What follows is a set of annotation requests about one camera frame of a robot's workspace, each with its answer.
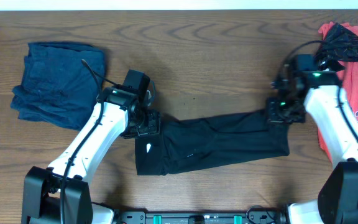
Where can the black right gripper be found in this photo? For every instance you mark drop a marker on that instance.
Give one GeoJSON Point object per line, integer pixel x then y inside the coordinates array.
{"type": "Point", "coordinates": [273, 117]}

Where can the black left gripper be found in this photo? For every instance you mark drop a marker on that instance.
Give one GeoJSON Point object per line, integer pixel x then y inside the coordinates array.
{"type": "Point", "coordinates": [155, 127]}

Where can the black shirt with white logo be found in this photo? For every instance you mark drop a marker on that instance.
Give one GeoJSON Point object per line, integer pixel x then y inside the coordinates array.
{"type": "Point", "coordinates": [197, 144]}

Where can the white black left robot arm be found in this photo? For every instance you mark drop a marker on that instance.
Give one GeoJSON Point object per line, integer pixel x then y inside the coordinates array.
{"type": "Point", "coordinates": [60, 193]}

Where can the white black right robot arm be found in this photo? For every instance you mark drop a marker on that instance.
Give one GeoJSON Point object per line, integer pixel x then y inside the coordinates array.
{"type": "Point", "coordinates": [306, 88]}

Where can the black patterned garment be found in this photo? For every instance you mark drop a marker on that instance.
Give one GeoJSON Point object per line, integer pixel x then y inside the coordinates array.
{"type": "Point", "coordinates": [343, 45]}

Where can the folded navy blue garment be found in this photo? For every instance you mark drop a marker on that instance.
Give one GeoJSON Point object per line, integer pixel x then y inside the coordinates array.
{"type": "Point", "coordinates": [60, 83]}

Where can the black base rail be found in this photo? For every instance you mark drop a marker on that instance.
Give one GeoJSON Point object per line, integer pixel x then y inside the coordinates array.
{"type": "Point", "coordinates": [253, 216]}

